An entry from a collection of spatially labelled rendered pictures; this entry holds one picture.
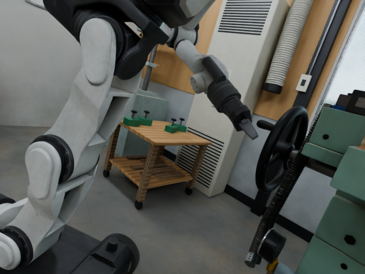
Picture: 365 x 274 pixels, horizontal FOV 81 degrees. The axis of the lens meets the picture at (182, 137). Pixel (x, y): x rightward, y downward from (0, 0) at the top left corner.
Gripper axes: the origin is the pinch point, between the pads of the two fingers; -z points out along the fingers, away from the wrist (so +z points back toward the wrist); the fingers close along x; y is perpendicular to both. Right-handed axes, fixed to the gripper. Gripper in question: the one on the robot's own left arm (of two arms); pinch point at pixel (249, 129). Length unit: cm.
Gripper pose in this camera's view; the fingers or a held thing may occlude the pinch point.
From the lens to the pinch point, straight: 66.5
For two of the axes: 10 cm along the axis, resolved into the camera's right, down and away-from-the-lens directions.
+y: 8.2, -5.5, -1.4
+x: -3.5, -3.1, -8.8
